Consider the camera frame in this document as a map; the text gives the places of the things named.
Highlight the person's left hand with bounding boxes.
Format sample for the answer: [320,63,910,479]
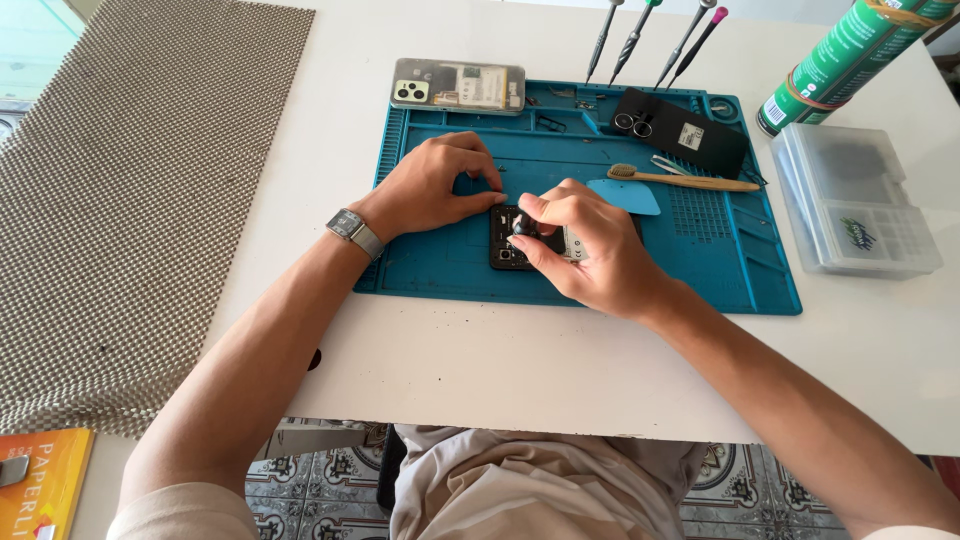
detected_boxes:
[352,131,510,243]

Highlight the person's right hand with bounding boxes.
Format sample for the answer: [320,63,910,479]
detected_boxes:
[508,178,678,325]

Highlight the black smartphone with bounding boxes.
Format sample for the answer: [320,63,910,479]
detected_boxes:
[489,204,646,273]

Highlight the blue plastic pry pick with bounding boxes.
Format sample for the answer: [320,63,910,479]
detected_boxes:
[585,178,663,217]

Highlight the silver wristwatch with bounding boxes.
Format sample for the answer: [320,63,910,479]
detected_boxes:
[325,207,386,261]

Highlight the blue silicone repair mat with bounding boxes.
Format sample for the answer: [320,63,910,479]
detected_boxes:
[354,78,804,316]

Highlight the metal tweezers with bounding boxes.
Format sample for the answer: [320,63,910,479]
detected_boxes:
[650,154,696,178]

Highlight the bamboo toothbrush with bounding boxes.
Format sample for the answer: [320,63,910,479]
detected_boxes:
[606,163,762,194]

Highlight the black phone back cover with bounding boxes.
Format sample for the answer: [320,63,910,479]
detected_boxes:
[610,87,752,180]

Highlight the grey cap precision screwdriver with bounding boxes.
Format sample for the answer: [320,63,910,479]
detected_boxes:
[584,0,626,86]
[653,0,718,92]

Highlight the green cap precision screwdriver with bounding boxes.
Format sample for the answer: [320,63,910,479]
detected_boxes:
[608,0,665,88]

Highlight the pink cap precision screwdriver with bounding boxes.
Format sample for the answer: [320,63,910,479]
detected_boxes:
[665,6,729,92]

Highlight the person's beige clothing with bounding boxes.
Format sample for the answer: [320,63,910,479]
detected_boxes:
[105,423,960,540]

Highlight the clear plastic storage box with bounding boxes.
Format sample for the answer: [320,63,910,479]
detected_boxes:
[770,122,945,281]

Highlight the tan rubber band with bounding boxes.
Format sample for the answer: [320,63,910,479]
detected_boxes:
[783,65,850,114]
[862,0,955,31]

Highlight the grey woven non-slip mat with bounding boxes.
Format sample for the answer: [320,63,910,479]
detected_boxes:
[0,0,317,441]

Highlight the green spray can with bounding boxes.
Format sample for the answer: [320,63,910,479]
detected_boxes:
[756,0,960,139]

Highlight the glass side table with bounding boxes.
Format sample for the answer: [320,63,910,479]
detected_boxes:
[0,0,88,103]

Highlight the orange book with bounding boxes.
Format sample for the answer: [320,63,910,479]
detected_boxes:
[0,427,96,540]

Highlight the metal clip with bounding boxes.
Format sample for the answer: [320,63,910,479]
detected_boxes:
[0,453,32,489]

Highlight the opened smartphone with green camera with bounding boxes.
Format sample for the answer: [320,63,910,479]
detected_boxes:
[390,57,528,117]

